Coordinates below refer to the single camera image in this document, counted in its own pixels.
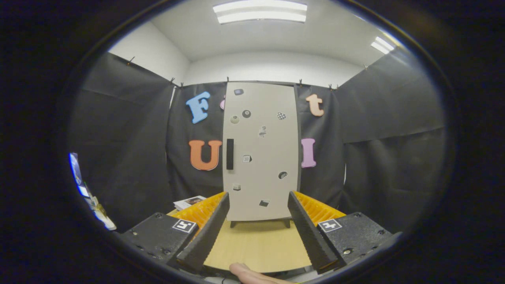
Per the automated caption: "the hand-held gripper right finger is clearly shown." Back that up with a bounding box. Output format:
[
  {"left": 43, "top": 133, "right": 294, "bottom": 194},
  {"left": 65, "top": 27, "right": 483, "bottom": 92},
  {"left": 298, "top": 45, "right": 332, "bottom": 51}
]
[{"left": 287, "top": 191, "right": 402, "bottom": 274}]

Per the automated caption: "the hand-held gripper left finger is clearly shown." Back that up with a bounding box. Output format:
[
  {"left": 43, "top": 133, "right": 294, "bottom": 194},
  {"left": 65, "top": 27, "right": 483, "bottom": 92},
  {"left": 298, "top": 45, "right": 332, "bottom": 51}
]
[{"left": 120, "top": 191, "right": 230, "bottom": 273}]

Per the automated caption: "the beige shoe cabinet door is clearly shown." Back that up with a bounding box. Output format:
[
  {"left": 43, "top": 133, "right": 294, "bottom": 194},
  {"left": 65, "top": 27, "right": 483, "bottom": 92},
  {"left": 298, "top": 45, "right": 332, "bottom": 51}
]
[{"left": 222, "top": 82, "right": 299, "bottom": 222}]

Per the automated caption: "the grey shoe cabinet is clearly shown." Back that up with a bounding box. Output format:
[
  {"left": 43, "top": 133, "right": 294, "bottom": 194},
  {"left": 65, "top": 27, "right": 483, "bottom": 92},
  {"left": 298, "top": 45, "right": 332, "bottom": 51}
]
[{"left": 222, "top": 81, "right": 303, "bottom": 228}]

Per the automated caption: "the white cluttered side table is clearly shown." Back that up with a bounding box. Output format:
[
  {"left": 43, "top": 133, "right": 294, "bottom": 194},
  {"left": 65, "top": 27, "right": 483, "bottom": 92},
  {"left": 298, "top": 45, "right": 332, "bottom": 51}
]
[{"left": 83, "top": 185, "right": 117, "bottom": 231}]

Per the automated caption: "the black backdrop cloth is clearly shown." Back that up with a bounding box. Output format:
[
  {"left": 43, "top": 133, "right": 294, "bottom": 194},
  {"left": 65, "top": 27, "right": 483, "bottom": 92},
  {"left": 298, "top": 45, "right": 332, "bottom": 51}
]
[{"left": 69, "top": 49, "right": 448, "bottom": 233}]

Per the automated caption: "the lit display screen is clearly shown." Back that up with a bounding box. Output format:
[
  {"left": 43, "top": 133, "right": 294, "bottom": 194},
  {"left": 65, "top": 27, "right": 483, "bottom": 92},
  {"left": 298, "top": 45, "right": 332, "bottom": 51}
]
[{"left": 69, "top": 152, "right": 89, "bottom": 198}]

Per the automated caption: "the small ceiling light panel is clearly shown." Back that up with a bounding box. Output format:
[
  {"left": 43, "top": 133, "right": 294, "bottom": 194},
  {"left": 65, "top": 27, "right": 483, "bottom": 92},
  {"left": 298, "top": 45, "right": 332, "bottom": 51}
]
[{"left": 370, "top": 36, "right": 395, "bottom": 55}]

